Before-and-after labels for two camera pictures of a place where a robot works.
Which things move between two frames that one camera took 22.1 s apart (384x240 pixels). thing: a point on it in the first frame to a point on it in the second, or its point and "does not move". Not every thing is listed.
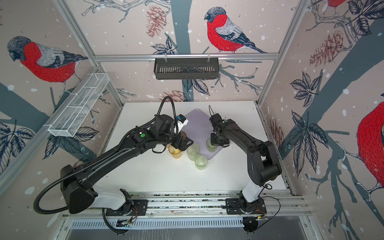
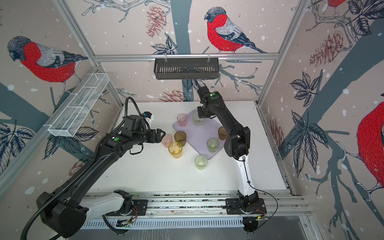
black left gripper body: [170, 138] to [145, 136]
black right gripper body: [215, 139] to [203, 112]
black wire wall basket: [168, 68] does not move
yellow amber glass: [176, 153] does not move
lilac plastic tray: [199, 129] does not move
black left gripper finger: [185, 142] to [158, 135]
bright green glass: [211, 148] does not move
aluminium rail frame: [283, 204] does not move
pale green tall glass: [193, 151] to [197, 121]
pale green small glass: [201, 162] does not move
